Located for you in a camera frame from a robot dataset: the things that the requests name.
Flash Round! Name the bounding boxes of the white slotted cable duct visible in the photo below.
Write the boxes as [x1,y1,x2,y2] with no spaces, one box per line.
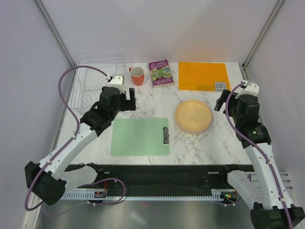
[61,188,224,201]

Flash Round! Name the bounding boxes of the green clipboard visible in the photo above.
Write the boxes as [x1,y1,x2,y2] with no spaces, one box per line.
[110,118,170,156]

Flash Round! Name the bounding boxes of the small white label card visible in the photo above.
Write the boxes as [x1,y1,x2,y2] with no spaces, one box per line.
[214,82,227,92]

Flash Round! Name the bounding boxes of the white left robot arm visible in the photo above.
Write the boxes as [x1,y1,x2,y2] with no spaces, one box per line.
[25,86,136,206]

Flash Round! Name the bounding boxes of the orange mat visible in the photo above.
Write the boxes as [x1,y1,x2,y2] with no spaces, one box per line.
[178,62,231,92]

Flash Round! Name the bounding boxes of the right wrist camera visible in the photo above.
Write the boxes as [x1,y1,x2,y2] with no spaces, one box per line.
[238,80,259,97]

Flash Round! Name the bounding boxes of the orange mug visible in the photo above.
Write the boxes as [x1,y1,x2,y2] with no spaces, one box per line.
[129,67,144,86]

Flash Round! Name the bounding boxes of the white wire dish rack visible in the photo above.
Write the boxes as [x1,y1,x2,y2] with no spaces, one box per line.
[69,52,127,116]

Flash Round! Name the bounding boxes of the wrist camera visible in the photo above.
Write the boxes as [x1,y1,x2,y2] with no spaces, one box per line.
[106,74,125,93]
[238,80,259,97]

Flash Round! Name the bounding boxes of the tan plate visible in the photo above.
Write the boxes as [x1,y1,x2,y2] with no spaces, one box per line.
[174,100,212,125]

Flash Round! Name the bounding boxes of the purple paperback book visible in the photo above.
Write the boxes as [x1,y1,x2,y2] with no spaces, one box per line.
[148,60,174,88]

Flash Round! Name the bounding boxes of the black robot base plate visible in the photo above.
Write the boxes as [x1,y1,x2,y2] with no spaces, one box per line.
[64,163,254,198]

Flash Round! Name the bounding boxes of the aluminium frame post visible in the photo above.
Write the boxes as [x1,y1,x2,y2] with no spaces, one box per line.
[241,0,286,71]
[33,0,75,67]

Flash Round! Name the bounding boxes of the right aluminium frame post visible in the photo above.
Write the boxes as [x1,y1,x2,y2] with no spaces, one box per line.
[241,0,286,71]

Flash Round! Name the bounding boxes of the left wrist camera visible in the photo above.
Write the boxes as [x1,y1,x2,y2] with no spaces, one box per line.
[106,74,125,93]

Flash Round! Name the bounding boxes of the left aluminium frame post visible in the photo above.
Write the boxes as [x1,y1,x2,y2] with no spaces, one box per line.
[33,0,75,67]

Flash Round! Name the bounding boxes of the pink plate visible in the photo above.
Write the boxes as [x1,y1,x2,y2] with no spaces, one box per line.
[176,122,210,135]

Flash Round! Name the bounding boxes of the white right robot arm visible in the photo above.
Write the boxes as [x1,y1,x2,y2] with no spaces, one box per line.
[214,89,305,229]

